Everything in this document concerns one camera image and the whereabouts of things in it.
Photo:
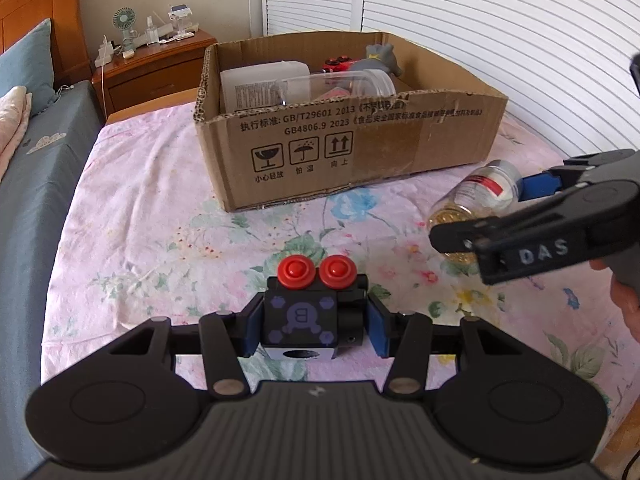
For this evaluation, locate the pink floral bedsheet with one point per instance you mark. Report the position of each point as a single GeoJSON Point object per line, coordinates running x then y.
{"type": "Point", "coordinates": [150, 210]}

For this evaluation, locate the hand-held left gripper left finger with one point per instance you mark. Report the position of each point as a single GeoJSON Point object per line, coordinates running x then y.
{"type": "Point", "coordinates": [252, 327]}

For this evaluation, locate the person's right hand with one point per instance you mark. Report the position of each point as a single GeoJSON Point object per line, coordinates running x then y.
{"type": "Point", "coordinates": [629, 300]}

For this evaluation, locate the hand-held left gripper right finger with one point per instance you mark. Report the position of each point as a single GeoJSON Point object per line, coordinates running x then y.
{"type": "Point", "coordinates": [377, 329]}

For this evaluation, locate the white plastic container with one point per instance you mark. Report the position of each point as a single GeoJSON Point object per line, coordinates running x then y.
{"type": "Point", "coordinates": [250, 87]}

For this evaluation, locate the white power strip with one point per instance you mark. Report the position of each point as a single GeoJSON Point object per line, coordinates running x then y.
{"type": "Point", "coordinates": [104, 52]}

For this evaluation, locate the brown cardboard box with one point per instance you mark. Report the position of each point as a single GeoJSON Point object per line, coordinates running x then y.
{"type": "Point", "coordinates": [400, 135]}

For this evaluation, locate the clear bottle with gold contents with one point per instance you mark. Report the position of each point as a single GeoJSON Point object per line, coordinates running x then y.
{"type": "Point", "coordinates": [480, 185]}

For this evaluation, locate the wooden bed frame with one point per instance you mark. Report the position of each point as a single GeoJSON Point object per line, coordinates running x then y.
{"type": "Point", "coordinates": [150, 105]}

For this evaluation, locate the clear plastic jar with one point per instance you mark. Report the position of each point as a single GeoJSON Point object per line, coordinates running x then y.
{"type": "Point", "coordinates": [345, 82]}

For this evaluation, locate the grey shark toy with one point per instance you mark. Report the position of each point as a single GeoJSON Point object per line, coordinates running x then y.
{"type": "Point", "coordinates": [380, 57]}

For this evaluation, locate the bed with blue sheet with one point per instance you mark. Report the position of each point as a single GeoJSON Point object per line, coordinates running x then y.
{"type": "Point", "coordinates": [40, 210]}

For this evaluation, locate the blue pillow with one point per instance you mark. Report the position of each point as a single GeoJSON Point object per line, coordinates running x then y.
{"type": "Point", "coordinates": [25, 70]}

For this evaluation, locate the wooden nightstand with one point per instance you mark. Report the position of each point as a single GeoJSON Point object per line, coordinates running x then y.
{"type": "Point", "coordinates": [150, 72]}

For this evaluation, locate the black fidget cube red buttons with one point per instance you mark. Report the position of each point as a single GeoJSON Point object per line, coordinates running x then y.
{"type": "Point", "coordinates": [300, 317]}

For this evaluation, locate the pink quilt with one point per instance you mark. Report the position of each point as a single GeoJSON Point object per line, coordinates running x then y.
{"type": "Point", "coordinates": [12, 125]}

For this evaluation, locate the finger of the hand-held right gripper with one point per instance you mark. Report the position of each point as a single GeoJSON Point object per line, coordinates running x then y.
{"type": "Point", "coordinates": [537, 185]}
{"type": "Point", "coordinates": [455, 240]}

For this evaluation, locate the small green desk fan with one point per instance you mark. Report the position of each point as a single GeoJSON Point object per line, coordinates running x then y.
{"type": "Point", "coordinates": [124, 19]}

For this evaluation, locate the white phone stand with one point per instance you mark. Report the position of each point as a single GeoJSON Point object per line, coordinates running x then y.
{"type": "Point", "coordinates": [180, 17]}

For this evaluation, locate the red toy car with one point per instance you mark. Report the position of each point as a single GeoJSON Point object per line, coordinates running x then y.
{"type": "Point", "coordinates": [340, 63]}

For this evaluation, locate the clear spray bottle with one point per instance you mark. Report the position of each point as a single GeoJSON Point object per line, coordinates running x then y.
{"type": "Point", "coordinates": [151, 31]}

